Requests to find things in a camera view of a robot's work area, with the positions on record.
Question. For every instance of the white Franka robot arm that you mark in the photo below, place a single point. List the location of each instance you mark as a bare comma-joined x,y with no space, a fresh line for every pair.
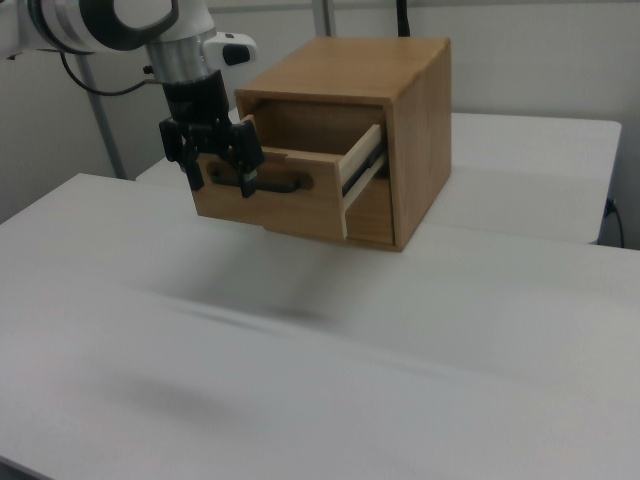
75,25

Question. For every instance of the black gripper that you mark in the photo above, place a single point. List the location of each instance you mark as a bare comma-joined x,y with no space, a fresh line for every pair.
196,100

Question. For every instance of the closed wooden drawer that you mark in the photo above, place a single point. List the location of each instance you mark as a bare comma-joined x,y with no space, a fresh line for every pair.
370,215

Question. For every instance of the grey metal frame post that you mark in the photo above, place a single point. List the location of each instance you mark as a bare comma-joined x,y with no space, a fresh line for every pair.
106,130

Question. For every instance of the wooden drawer cabinet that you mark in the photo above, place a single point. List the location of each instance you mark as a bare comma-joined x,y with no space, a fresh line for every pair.
415,125

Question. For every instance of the wooden drawer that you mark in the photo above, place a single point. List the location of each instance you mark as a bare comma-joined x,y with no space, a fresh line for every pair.
370,215
300,200

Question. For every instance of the black metal drawer slide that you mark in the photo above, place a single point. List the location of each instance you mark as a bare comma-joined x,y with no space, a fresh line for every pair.
364,167

